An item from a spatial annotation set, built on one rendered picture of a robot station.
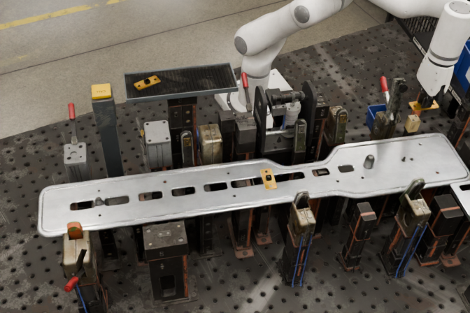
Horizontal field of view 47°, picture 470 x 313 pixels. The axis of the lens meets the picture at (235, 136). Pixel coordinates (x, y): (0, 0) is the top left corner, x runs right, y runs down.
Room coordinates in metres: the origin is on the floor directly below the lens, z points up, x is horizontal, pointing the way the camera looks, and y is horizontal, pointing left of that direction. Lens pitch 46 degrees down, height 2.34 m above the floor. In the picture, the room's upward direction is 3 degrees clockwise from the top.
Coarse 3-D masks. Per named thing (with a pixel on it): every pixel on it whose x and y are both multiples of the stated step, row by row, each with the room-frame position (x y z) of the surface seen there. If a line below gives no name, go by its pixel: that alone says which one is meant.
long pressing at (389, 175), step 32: (256, 160) 1.20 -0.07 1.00; (352, 160) 1.23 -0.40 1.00; (384, 160) 1.24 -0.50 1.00; (416, 160) 1.25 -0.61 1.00; (448, 160) 1.25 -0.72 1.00; (64, 192) 1.03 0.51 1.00; (96, 192) 1.04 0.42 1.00; (128, 192) 1.05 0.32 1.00; (224, 192) 1.07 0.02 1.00; (256, 192) 1.07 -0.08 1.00; (288, 192) 1.08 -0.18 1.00; (320, 192) 1.09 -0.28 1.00; (352, 192) 1.09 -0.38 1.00; (384, 192) 1.10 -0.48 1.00; (64, 224) 0.92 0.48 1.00; (96, 224) 0.92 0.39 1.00; (128, 224) 0.93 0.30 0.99
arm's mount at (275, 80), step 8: (272, 72) 1.97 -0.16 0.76; (272, 80) 1.92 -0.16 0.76; (280, 80) 1.92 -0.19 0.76; (272, 88) 1.87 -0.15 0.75; (280, 88) 1.87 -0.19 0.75; (288, 88) 1.87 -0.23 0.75; (216, 96) 1.82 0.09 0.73; (224, 96) 1.79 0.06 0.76; (224, 104) 1.76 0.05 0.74; (272, 120) 1.67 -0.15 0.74
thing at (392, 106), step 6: (396, 78) 1.41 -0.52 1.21; (402, 78) 1.41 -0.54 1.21; (396, 84) 1.39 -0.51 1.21; (402, 84) 1.39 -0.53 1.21; (396, 90) 1.39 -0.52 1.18; (402, 90) 1.36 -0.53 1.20; (390, 96) 1.39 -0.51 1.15; (396, 96) 1.39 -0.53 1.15; (390, 102) 1.38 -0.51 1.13; (396, 102) 1.39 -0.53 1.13; (390, 108) 1.37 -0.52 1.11; (396, 108) 1.39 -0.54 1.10; (390, 114) 1.37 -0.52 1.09; (396, 114) 1.38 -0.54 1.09; (396, 120) 1.37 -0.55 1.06
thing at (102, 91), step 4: (104, 84) 1.36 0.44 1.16; (108, 84) 1.37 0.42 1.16; (92, 88) 1.34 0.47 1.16; (96, 88) 1.34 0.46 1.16; (100, 88) 1.34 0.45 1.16; (104, 88) 1.34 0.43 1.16; (108, 88) 1.34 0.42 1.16; (92, 92) 1.32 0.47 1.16; (96, 92) 1.32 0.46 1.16; (100, 92) 1.32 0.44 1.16; (104, 92) 1.32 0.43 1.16; (108, 92) 1.32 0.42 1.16; (92, 96) 1.30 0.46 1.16; (96, 96) 1.30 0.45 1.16; (100, 96) 1.31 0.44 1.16; (104, 96) 1.31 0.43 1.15; (108, 96) 1.31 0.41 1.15
